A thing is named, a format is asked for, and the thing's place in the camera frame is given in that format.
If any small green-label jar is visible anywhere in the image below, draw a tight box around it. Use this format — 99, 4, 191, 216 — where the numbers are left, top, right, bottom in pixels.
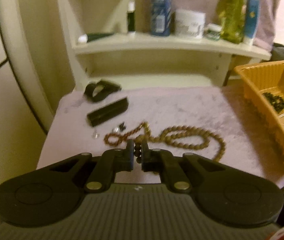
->
205, 23, 222, 41

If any brown wooden bead necklace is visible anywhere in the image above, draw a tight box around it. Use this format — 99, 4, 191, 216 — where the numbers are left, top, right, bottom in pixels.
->
103, 121, 227, 164

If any black white lip balm stick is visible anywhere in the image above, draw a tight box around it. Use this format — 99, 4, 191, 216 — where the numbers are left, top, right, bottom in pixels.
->
127, 1, 135, 33

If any white cream jar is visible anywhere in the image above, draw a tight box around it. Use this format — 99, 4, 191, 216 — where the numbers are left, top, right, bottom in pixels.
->
175, 9, 205, 38

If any cream wooden shelf unit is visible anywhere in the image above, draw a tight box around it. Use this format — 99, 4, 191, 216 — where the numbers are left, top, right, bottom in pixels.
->
0, 0, 271, 131

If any orange plastic tray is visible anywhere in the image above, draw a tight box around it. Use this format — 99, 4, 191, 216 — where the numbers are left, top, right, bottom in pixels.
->
235, 61, 284, 155

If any small pearl earring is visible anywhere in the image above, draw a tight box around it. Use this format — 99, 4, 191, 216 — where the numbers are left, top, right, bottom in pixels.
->
113, 127, 120, 133

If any blue spray bottle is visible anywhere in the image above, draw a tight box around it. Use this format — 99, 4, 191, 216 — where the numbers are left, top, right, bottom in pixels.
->
150, 0, 171, 37

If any dark green tube white cap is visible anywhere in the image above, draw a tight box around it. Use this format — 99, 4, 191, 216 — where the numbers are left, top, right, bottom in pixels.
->
77, 33, 114, 44

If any small crystal stud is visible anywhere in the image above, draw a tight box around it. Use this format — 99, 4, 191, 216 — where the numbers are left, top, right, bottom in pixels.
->
92, 131, 100, 139

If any blue white cream tube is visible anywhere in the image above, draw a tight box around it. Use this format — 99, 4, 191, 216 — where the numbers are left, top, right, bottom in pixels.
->
243, 0, 260, 46

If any black rectangular box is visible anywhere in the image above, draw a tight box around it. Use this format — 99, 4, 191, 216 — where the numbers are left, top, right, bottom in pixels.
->
87, 98, 129, 127

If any lavender hanging towel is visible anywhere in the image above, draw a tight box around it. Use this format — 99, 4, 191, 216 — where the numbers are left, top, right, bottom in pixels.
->
137, 0, 280, 51

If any black wristwatch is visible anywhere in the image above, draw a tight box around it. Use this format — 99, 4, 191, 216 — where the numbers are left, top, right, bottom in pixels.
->
83, 79, 122, 103

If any green olive spray bottle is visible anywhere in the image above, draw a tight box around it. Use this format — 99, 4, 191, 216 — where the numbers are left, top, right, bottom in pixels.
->
220, 0, 246, 44

